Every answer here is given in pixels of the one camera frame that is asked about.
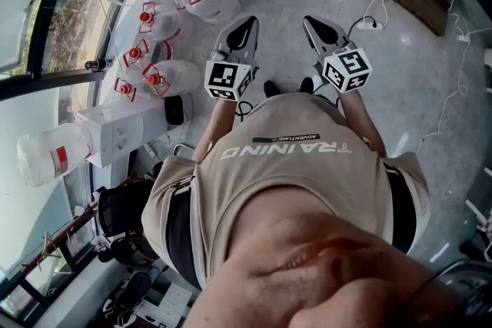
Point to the person's shoe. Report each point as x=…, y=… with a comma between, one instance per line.
x=271, y=88
x=306, y=85

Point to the person's face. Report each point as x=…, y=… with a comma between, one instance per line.
x=326, y=280

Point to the white power strip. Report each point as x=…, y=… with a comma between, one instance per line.
x=371, y=26

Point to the black bag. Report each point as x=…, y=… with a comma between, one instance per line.
x=134, y=288

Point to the black cylindrical bottle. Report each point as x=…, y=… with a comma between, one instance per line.
x=96, y=64

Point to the clear jug with red label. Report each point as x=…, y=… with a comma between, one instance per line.
x=42, y=157

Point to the person's eyeglasses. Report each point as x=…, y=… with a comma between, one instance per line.
x=469, y=288

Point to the black and white small appliance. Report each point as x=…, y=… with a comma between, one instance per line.
x=173, y=110

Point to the black mesh office chair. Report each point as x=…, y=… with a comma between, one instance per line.
x=119, y=207

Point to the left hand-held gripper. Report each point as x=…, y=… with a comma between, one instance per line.
x=227, y=78

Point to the brown wooden pole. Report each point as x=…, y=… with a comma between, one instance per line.
x=65, y=232

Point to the person's beige shirt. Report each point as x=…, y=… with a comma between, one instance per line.
x=288, y=180

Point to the black framed window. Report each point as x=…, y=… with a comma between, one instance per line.
x=19, y=11

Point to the white water dispenser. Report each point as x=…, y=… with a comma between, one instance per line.
x=115, y=130

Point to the person's left forearm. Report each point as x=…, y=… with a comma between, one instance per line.
x=215, y=126

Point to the person's right shoe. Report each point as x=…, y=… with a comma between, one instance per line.
x=306, y=85

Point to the person's right forearm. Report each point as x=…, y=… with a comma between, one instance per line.
x=359, y=119

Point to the white paper boxes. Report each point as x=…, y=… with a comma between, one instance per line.
x=169, y=303

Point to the group of clear water jugs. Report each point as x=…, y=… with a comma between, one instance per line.
x=215, y=0

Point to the person's left shoe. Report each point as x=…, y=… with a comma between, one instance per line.
x=271, y=88

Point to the white charger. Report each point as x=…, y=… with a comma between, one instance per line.
x=464, y=37

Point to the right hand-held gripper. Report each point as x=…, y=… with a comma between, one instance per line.
x=348, y=69

